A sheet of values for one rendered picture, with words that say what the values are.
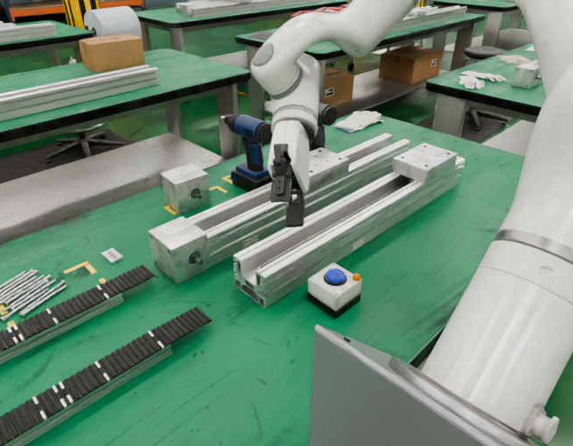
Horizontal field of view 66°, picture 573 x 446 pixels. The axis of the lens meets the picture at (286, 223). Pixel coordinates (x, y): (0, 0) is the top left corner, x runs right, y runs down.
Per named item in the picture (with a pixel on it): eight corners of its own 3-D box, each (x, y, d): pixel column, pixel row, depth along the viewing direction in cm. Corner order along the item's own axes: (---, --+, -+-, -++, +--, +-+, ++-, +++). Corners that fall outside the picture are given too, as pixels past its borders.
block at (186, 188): (184, 219, 121) (179, 188, 115) (164, 202, 128) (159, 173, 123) (215, 206, 126) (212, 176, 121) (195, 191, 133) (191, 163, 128)
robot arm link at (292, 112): (279, 137, 87) (278, 150, 86) (266, 108, 79) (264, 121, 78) (322, 133, 85) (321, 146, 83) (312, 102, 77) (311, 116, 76)
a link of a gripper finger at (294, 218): (292, 201, 83) (289, 233, 80) (287, 192, 80) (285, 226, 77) (309, 199, 82) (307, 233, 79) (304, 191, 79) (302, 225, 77)
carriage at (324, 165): (309, 199, 118) (309, 176, 114) (280, 185, 125) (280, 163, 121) (347, 180, 127) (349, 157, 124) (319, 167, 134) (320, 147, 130)
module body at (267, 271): (265, 309, 91) (263, 277, 87) (235, 286, 97) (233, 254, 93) (459, 183, 138) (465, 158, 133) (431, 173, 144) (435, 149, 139)
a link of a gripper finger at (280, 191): (274, 167, 73) (271, 203, 70) (268, 157, 70) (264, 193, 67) (293, 165, 72) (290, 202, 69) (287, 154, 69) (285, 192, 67)
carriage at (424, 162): (423, 193, 121) (427, 170, 117) (389, 179, 128) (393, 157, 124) (453, 174, 130) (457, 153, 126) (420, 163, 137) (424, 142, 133)
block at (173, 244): (183, 290, 96) (177, 255, 91) (154, 265, 104) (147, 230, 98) (217, 272, 101) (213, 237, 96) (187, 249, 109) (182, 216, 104)
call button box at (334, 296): (335, 320, 88) (337, 296, 85) (301, 296, 94) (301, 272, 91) (360, 301, 93) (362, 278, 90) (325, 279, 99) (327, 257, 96)
